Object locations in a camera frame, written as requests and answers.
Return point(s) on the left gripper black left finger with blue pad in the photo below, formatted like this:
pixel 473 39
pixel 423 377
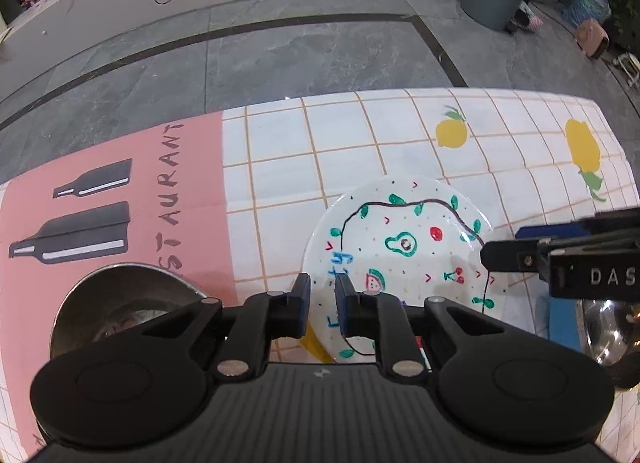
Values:
pixel 249 329

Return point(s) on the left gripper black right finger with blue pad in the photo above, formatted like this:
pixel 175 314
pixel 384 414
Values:
pixel 384 318

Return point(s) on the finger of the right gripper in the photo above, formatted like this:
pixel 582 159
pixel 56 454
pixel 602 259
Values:
pixel 518 255
pixel 566 230

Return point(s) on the blue steel bowl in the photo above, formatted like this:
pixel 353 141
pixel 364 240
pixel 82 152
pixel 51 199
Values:
pixel 605 331

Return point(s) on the orange steel bowl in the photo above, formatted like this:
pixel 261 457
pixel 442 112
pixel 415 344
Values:
pixel 113 299

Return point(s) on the white fruit pattern plate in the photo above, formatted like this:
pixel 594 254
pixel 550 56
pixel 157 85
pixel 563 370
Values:
pixel 410 237

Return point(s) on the white small stool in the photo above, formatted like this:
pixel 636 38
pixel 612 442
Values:
pixel 630 65

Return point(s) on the pink small heater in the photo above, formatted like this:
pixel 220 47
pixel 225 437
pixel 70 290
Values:
pixel 592 39

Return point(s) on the blue water jug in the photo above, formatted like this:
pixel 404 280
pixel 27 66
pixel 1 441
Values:
pixel 579 11

